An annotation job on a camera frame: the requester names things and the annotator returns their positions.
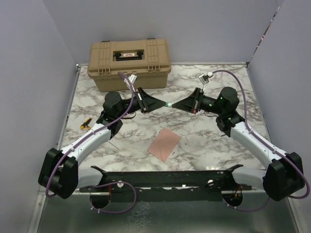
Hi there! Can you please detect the green white glue stick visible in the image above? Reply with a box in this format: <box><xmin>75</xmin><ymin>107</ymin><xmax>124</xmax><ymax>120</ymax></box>
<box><xmin>165</xmin><ymin>102</ymin><xmax>172</xmax><ymax>108</ymax></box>

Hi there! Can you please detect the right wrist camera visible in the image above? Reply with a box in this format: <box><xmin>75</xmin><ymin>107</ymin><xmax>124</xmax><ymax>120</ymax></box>
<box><xmin>198</xmin><ymin>72</ymin><xmax>214</xmax><ymax>92</ymax></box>

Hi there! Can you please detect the yellow black screwdriver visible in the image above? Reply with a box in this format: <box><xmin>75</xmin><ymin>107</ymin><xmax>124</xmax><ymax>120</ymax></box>
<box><xmin>80</xmin><ymin>118</ymin><xmax>92</xmax><ymax>130</ymax></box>

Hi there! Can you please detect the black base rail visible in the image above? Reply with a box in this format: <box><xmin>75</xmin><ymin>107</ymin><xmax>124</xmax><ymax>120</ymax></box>
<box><xmin>79</xmin><ymin>168</ymin><xmax>251</xmax><ymax>202</ymax></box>

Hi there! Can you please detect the tan plastic toolbox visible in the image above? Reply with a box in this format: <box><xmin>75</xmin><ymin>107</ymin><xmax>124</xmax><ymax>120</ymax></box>
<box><xmin>87</xmin><ymin>38</ymin><xmax>172</xmax><ymax>92</ymax></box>

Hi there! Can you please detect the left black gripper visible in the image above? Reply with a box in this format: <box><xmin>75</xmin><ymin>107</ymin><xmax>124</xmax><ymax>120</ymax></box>
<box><xmin>117</xmin><ymin>87</ymin><xmax>166</xmax><ymax>118</ymax></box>

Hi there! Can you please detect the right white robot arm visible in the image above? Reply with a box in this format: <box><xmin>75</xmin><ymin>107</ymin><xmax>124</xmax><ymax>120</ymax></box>
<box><xmin>172</xmin><ymin>87</ymin><xmax>306</xmax><ymax>201</ymax></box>

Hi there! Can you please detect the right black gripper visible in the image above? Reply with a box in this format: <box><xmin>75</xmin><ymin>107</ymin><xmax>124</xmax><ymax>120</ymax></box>
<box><xmin>173</xmin><ymin>88</ymin><xmax>224</xmax><ymax>115</ymax></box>

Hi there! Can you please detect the pink paper envelope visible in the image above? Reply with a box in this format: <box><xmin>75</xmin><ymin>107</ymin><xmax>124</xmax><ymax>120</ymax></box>
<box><xmin>147</xmin><ymin>128</ymin><xmax>181</xmax><ymax>162</ymax></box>

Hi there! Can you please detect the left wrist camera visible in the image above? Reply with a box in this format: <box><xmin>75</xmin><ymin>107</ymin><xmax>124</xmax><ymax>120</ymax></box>
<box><xmin>123</xmin><ymin>74</ymin><xmax>137</xmax><ymax>90</ymax></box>

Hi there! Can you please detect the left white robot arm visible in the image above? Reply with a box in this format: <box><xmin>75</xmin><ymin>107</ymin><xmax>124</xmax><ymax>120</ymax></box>
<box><xmin>38</xmin><ymin>87</ymin><xmax>170</xmax><ymax>199</ymax></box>

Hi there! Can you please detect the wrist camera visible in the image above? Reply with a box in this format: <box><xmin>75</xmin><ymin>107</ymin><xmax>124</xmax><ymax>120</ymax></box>
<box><xmin>198</xmin><ymin>72</ymin><xmax>214</xmax><ymax>92</ymax></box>
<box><xmin>123</xmin><ymin>74</ymin><xmax>137</xmax><ymax>90</ymax></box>

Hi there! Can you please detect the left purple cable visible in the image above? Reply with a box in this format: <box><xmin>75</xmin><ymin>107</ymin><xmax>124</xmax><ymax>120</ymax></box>
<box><xmin>45</xmin><ymin>71</ymin><xmax>137</xmax><ymax>214</ymax></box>

